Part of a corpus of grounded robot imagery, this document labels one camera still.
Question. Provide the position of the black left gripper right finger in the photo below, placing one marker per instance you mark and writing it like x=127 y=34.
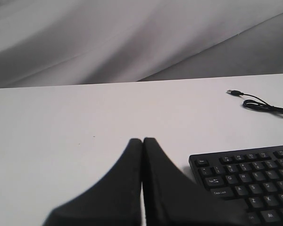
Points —
x=172 y=199

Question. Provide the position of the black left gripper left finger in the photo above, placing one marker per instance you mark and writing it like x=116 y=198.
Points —
x=115 y=200

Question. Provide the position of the black computer keyboard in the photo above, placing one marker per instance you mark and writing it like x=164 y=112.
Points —
x=252 y=178

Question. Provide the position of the grey backdrop cloth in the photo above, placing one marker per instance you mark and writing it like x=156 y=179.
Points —
x=70 y=42

